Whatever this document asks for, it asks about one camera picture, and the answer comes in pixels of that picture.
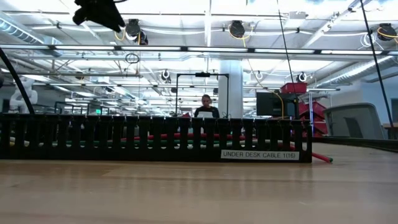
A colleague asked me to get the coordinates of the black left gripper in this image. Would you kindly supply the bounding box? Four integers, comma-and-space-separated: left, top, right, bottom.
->
72, 0, 127, 34

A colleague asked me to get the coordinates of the black slotted cable raceway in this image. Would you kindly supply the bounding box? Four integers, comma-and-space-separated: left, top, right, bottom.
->
0, 113, 313, 164

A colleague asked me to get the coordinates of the long ceiling light strip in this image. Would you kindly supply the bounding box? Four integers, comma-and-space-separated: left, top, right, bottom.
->
0, 45, 398, 57

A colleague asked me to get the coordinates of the person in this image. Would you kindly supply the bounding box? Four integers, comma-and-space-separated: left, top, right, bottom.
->
194, 94, 220, 119

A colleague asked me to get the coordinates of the white pillar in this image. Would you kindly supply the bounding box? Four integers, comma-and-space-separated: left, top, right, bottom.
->
218, 59, 244, 119

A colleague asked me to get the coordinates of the black monitor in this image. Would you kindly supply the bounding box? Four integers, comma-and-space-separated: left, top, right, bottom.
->
256, 91, 300, 118

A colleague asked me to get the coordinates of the red storage bin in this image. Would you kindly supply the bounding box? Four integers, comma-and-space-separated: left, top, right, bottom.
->
280, 82, 308, 95
297, 101, 330, 138

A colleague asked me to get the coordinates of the black ceiling cable reel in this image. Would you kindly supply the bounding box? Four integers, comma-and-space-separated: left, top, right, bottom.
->
229, 20, 246, 40
376, 23, 398, 42
124, 19, 149, 47

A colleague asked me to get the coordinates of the silver ventilation duct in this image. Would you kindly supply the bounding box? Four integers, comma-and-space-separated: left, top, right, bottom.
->
312, 55, 398, 90
0, 17, 63, 58

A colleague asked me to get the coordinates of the black gantry frame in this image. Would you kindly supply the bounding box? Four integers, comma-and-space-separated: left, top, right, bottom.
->
175, 72, 230, 119

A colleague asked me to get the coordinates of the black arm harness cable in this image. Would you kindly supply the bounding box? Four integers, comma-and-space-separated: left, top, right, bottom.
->
0, 46, 35, 114

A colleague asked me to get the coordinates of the yellow hanging cord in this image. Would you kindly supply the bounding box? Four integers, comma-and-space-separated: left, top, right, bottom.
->
247, 58, 285, 119

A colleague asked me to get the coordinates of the metal wire shelf rack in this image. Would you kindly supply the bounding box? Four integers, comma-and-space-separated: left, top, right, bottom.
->
306, 88, 341, 138

